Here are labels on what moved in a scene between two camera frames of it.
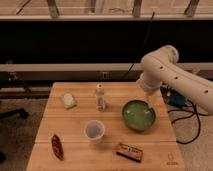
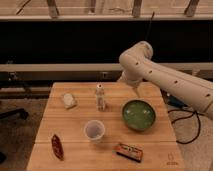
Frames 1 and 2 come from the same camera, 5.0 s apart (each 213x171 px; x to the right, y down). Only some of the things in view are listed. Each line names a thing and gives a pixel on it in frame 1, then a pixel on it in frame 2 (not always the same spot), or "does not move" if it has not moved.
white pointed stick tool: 150,101 to 137,90
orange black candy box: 130,151 does not move
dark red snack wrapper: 57,146 does not move
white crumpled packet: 68,100 does not move
